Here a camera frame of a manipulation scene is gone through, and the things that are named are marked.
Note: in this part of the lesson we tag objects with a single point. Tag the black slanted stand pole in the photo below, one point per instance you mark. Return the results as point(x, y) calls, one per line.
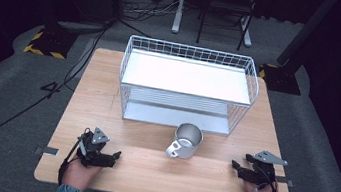
point(305, 30)

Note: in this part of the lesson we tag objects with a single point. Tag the white desk frame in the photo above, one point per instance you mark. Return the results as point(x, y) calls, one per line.
point(178, 13)

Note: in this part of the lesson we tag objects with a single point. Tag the silver metal cup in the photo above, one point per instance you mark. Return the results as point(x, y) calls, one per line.
point(190, 146)

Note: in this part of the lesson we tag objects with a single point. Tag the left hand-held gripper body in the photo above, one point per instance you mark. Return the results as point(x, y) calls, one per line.
point(90, 150)

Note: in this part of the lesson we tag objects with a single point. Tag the black chair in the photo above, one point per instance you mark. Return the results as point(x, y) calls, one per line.
point(228, 3)

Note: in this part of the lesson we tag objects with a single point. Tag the person's left hand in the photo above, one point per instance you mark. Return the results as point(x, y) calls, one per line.
point(78, 174)

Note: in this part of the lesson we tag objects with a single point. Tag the grey tape strip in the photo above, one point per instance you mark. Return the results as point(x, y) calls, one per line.
point(287, 182)
point(49, 151)

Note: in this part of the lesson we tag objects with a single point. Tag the black stand base striped tape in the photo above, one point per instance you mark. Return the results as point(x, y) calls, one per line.
point(282, 79)
point(51, 42)

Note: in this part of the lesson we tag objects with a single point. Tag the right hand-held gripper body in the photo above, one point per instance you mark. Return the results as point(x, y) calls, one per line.
point(263, 173)

